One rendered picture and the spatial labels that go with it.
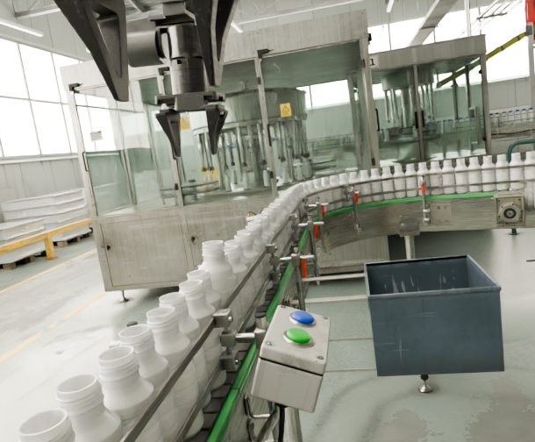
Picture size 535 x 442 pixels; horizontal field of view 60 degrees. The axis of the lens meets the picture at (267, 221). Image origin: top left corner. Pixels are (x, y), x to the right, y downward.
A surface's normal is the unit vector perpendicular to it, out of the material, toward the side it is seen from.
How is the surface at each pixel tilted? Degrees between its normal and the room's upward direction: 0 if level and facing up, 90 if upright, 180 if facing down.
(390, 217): 90
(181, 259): 90
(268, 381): 90
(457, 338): 90
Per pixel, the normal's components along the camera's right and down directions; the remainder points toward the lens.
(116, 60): -0.21, -0.20
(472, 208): -0.46, 0.20
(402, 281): -0.17, 0.18
